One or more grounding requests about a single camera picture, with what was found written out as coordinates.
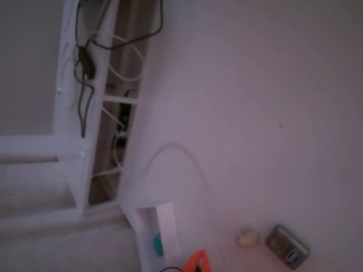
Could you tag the white metal frame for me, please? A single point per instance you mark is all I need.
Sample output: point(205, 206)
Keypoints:
point(68, 147)

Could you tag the grey plastic case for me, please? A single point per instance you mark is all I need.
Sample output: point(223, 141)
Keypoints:
point(286, 246)

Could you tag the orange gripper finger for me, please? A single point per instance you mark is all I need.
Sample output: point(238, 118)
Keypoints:
point(193, 262)
point(206, 265)

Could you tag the small beige bear figurine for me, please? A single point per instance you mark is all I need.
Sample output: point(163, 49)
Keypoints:
point(247, 237)

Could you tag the teal green cube case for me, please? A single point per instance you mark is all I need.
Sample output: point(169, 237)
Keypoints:
point(158, 245)

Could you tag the white cardboard bin box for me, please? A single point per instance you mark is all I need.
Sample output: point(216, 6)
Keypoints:
point(170, 226)

